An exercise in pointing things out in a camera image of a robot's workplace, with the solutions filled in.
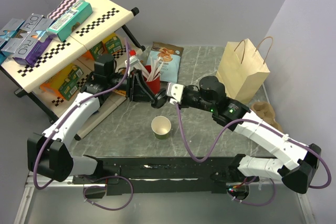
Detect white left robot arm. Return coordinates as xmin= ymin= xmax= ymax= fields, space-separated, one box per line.
xmin=27 ymin=55 xmax=155 ymax=187

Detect teal box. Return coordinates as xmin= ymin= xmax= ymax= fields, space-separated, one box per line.
xmin=47 ymin=0 xmax=93 ymax=42

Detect white wrapped straws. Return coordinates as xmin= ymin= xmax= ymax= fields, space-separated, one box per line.
xmin=134 ymin=58 xmax=164 ymax=81

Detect black plastic cup lid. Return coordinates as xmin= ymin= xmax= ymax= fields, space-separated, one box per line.
xmin=151 ymin=92 xmax=168 ymax=109

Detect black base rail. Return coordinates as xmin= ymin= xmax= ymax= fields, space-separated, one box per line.
xmin=72 ymin=154 xmax=245 ymax=196

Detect brown paper bag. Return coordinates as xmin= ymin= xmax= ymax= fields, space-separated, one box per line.
xmin=216 ymin=36 xmax=274 ymax=104

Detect orange green large box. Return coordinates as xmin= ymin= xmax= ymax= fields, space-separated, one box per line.
xmin=39 ymin=63 xmax=83 ymax=101

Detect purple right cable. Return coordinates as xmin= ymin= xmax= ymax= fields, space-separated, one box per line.
xmin=175 ymin=103 xmax=332 ymax=206

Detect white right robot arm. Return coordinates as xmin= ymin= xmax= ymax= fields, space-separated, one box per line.
xmin=152 ymin=76 xmax=321 ymax=194

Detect blue snack pouch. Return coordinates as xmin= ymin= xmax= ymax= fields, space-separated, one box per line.
xmin=146 ymin=42 xmax=184 ymax=83

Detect blue silver box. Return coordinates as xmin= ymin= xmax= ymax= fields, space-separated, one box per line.
xmin=0 ymin=18 xmax=25 ymax=50

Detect cream two-tier shelf rack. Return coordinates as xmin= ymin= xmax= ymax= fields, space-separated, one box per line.
xmin=0 ymin=0 xmax=146 ymax=141

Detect silver purple box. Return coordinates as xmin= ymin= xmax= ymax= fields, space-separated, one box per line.
xmin=1 ymin=14 xmax=54 ymax=66

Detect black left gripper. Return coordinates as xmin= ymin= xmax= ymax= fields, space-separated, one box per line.
xmin=107 ymin=69 xmax=156 ymax=103

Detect red cup holder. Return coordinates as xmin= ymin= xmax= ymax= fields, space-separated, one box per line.
xmin=144 ymin=74 xmax=161 ymax=94

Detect brown cardboard cup carrier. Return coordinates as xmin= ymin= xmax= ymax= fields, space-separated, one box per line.
xmin=250 ymin=102 xmax=283 ymax=133

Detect green paper coffee cup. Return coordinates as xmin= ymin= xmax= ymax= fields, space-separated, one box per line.
xmin=151 ymin=115 xmax=172 ymax=140

